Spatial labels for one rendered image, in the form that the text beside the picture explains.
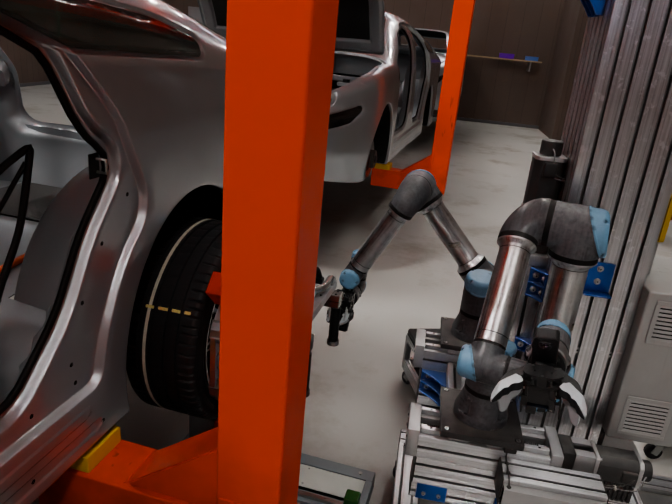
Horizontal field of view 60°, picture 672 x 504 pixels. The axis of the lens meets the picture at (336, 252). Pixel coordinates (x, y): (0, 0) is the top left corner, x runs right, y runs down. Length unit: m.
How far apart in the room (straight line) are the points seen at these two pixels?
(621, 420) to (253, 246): 1.22
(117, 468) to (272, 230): 0.86
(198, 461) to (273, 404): 0.29
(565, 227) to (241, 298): 0.77
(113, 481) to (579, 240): 1.29
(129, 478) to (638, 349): 1.40
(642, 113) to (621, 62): 0.14
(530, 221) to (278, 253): 0.64
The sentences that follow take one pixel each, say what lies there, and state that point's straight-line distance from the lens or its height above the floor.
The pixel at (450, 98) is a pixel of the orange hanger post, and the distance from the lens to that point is 5.23.
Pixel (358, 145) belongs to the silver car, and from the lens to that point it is 4.39.
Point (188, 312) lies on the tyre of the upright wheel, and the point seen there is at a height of 1.01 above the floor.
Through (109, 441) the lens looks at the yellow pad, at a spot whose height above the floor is 0.72.
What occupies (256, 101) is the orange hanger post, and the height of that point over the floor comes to 1.67.
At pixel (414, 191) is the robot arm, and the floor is 1.31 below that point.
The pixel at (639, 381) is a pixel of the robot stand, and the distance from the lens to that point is 1.87.
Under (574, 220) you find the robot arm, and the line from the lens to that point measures 1.47.
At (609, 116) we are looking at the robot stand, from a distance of 1.64.
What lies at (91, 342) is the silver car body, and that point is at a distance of 1.59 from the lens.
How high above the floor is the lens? 1.79
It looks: 20 degrees down
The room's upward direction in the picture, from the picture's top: 5 degrees clockwise
